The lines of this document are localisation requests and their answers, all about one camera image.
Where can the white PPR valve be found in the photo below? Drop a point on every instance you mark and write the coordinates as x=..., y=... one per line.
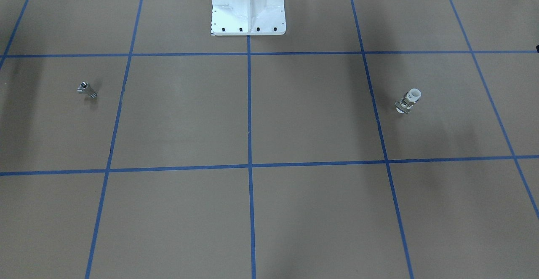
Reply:
x=409, y=99

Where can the small metal pipe fitting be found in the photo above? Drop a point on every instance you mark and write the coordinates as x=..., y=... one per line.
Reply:
x=85, y=88

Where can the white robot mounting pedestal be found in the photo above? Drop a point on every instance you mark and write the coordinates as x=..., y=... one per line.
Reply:
x=248, y=17

